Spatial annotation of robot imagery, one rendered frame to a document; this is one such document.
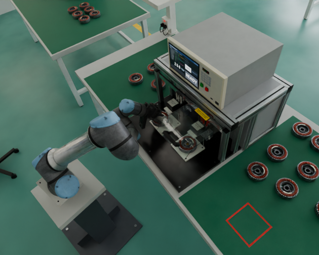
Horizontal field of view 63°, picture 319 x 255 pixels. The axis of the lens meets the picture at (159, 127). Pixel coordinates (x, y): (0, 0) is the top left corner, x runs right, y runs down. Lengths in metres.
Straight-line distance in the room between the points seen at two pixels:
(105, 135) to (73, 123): 1.94
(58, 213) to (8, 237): 1.08
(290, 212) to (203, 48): 0.94
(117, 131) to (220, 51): 0.64
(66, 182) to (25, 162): 1.61
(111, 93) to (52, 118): 1.27
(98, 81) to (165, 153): 0.90
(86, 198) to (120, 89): 0.88
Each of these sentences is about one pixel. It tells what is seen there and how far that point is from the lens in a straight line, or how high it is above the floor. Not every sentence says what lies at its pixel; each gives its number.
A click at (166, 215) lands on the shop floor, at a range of 2.24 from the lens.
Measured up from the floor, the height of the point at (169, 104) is 0.92.
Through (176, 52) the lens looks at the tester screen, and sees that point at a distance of 1.43.
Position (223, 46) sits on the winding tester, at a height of 1.32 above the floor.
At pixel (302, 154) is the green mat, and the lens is 1.73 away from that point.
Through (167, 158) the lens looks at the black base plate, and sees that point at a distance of 1.57.
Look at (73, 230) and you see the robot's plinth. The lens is 2.37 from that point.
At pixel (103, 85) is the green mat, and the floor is 0.75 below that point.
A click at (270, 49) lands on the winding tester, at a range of 1.39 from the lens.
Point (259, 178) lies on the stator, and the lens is 1.53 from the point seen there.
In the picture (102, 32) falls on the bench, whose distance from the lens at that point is 2.77.
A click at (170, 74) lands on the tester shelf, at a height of 1.11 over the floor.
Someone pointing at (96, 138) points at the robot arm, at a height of 1.27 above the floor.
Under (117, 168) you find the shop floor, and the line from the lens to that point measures 2.50.
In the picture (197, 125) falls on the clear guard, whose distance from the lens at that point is 1.33.
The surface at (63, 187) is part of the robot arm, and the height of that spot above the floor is 1.00.
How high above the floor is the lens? 2.11
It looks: 51 degrees down
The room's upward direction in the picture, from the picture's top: 9 degrees counter-clockwise
